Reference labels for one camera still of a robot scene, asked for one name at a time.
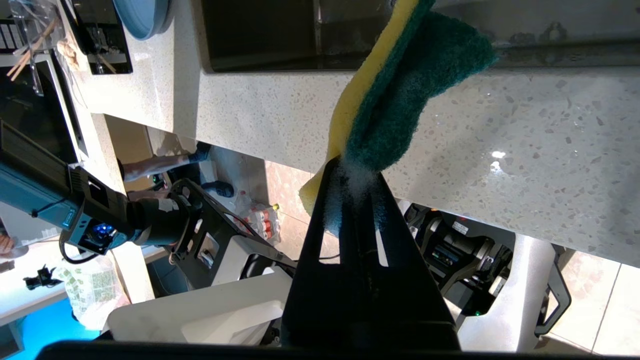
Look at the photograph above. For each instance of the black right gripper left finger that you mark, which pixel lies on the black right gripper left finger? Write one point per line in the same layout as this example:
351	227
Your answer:
320	300

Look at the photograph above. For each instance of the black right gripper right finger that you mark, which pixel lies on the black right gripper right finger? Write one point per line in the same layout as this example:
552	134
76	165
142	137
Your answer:
415	310

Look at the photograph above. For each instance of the green and yellow sponge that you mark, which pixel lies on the green and yellow sponge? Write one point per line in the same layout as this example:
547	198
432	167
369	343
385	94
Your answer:
400	90

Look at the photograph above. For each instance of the white robot base shell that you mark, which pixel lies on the white robot base shell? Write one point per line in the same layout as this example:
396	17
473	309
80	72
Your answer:
200	310

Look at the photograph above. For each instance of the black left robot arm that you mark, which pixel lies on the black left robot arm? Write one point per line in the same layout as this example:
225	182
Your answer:
90	215

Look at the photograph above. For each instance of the stainless steel sink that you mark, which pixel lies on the stainless steel sink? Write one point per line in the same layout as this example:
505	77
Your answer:
260	35

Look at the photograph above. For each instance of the black robot chassis mechanism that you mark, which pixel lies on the black robot chassis mechanism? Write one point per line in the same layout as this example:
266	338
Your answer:
460	250

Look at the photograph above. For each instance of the pack of red-label bottles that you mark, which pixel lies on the pack of red-label bottles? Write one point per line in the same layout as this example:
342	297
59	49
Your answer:
262	222

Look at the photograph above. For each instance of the white robot chassis column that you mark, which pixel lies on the white robot chassis column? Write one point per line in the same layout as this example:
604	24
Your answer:
515	300

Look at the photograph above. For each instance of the black shoe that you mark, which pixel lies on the black shoe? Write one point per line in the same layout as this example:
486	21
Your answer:
200	152
220	189

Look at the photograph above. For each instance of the person's bare leg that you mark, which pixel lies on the person's bare leg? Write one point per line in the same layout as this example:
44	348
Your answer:
155	167

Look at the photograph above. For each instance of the green patterned plastic bag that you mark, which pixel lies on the green patterned plastic bag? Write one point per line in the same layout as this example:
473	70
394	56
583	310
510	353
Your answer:
95	290

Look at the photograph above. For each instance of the grey-blue plate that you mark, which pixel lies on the grey-blue plate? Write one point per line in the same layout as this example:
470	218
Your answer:
140	17

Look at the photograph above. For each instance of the black induction cooktop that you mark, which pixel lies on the black induction cooktop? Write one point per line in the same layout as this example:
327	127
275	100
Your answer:
107	40

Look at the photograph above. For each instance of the black oven front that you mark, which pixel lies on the black oven front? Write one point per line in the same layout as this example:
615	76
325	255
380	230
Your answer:
30	115

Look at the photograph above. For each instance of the wooden chopstick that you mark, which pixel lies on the wooden chopstick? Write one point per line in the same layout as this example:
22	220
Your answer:
22	67
30	50

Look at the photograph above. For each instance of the black robot torso frame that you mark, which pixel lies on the black robot torso frame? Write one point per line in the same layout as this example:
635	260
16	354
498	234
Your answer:
205	235

